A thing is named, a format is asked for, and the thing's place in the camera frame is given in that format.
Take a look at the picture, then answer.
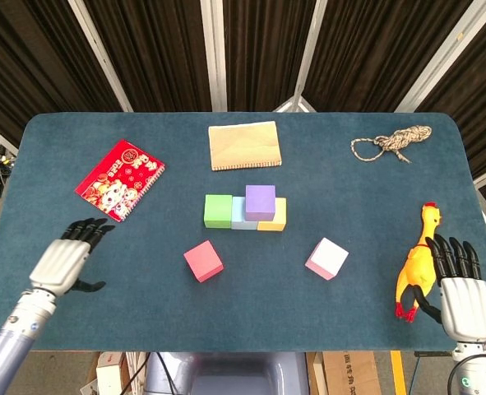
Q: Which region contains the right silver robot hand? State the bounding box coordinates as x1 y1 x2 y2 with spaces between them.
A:
411 235 486 342

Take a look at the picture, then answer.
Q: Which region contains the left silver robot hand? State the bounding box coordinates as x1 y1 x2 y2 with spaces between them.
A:
28 217 116 297

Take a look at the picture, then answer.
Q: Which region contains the red foam cube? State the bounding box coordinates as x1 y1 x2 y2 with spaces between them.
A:
183 240 225 284

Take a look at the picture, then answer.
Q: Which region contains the green foam cube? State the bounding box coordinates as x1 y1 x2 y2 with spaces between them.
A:
203 193 234 230

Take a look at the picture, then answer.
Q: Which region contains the purple foam cube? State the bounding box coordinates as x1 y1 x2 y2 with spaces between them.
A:
244 184 277 222

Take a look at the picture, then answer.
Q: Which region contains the yellow foam cube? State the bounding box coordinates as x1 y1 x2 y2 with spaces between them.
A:
257 197 288 232

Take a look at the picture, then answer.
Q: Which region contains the yellow rubber chicken toy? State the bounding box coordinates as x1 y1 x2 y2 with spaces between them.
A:
394 201 442 324

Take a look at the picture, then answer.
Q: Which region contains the red spiral notebook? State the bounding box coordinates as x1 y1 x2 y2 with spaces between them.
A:
74 139 166 223

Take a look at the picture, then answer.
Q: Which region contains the white cardboard box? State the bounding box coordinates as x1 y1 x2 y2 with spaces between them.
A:
80 351 145 395

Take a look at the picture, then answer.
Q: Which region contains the brown printed cardboard box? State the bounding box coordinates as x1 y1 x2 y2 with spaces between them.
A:
322 351 382 395

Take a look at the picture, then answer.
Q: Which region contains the pink foam cube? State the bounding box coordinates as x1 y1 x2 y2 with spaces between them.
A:
304 237 349 282

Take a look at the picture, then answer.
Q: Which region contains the light blue foam cube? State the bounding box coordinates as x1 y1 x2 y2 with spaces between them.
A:
230 196 260 230

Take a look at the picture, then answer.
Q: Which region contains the teal felt table cover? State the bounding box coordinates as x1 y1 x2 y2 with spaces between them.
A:
0 111 486 354

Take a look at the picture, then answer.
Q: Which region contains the grey-blue robot torso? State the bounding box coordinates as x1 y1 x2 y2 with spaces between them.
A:
143 351 309 395

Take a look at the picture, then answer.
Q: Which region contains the pale yellow spiral notebook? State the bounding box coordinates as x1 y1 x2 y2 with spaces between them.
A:
207 120 283 172

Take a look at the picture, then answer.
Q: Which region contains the dark brown pleated curtain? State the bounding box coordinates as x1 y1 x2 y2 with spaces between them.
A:
0 0 486 215

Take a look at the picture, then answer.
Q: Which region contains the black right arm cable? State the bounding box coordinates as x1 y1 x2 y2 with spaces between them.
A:
447 355 486 395

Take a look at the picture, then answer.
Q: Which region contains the braided beige rope bundle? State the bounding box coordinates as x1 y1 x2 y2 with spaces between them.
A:
350 124 433 165

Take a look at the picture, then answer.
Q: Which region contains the white metal frame post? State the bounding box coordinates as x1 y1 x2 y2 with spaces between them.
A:
394 0 486 113
67 0 135 113
272 0 331 114
200 0 229 113

